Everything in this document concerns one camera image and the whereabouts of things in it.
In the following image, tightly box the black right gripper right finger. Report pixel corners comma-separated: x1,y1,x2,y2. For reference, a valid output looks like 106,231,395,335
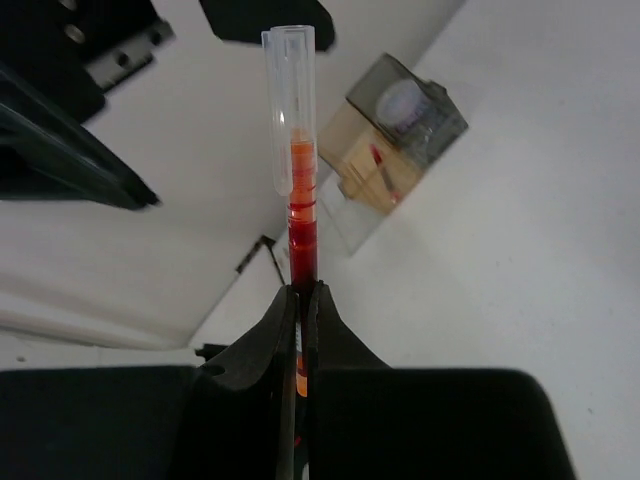
306,283,575,479

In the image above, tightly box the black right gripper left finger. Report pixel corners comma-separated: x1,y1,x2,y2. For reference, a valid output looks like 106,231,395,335
177,286,298,479

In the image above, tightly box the clear paper clip jar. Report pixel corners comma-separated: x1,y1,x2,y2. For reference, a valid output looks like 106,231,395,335
375,79,430,135

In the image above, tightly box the red orange pen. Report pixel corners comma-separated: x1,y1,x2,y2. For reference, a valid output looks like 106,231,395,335
262,25,318,398

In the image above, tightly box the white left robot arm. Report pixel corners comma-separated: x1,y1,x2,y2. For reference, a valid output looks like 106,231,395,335
1,1,174,211

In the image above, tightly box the clear smoky organizer tray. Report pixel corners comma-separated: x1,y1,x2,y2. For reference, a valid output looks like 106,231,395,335
318,54,468,256

